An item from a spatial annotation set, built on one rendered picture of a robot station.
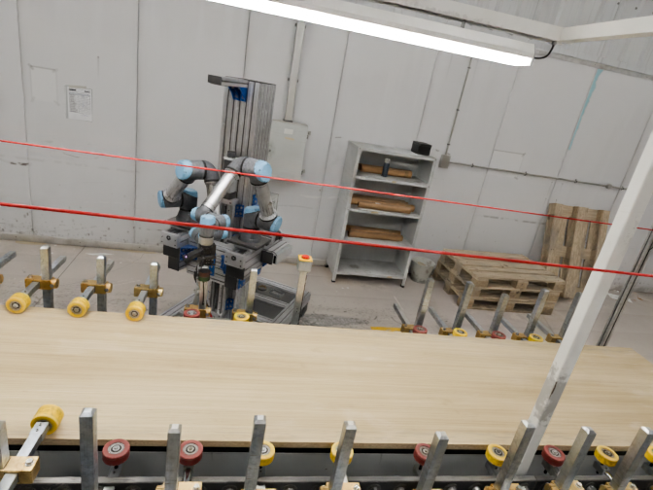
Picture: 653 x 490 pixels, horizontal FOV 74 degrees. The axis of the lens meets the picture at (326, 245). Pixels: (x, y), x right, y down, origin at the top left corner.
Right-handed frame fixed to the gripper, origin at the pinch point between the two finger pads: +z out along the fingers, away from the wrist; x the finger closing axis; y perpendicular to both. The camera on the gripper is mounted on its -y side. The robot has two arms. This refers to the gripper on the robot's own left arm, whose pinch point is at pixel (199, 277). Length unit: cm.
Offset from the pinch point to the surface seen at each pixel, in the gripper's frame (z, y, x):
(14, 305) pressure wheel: 6, -82, -3
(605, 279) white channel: -66, 90, -148
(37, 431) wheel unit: 5, -69, -86
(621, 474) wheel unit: 8, 118, -168
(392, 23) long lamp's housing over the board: -133, 45, -67
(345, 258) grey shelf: 87, 231, 194
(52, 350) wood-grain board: 11, -67, -35
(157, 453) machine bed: 21, -35, -91
